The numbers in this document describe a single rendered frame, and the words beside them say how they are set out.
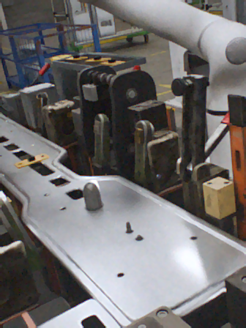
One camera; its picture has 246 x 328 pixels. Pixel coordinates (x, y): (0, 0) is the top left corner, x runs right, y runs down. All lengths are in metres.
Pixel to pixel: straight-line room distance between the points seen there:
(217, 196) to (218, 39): 0.55
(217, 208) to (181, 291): 0.16
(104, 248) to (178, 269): 0.13
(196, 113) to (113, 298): 0.31
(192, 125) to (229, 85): 0.47
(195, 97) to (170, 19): 0.47
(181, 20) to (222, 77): 0.17
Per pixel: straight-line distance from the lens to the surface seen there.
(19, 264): 0.70
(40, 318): 0.63
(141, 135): 0.89
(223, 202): 0.69
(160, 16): 1.16
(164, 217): 0.75
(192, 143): 0.74
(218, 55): 1.14
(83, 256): 0.69
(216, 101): 1.24
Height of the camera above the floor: 1.37
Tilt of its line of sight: 22 degrees down
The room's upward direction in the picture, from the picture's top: 10 degrees counter-clockwise
